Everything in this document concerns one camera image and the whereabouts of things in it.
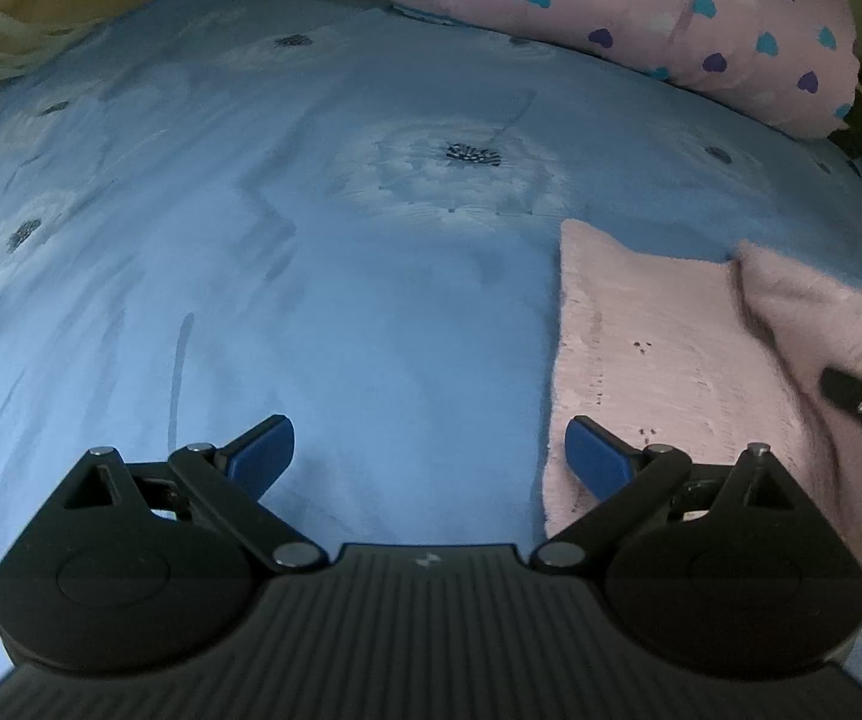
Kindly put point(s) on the blue floral bed sheet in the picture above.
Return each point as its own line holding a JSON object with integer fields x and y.
{"x": 216, "y": 210}

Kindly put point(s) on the pink heart-patterned rolled quilt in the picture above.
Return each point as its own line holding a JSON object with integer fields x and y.
{"x": 789, "y": 64}

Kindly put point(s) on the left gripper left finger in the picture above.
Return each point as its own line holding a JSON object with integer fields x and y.
{"x": 133, "y": 568}

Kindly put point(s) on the pink knitted sweater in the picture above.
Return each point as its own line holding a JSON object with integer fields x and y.
{"x": 707, "y": 357}

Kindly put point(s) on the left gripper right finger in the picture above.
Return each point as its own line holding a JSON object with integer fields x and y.
{"x": 728, "y": 571}

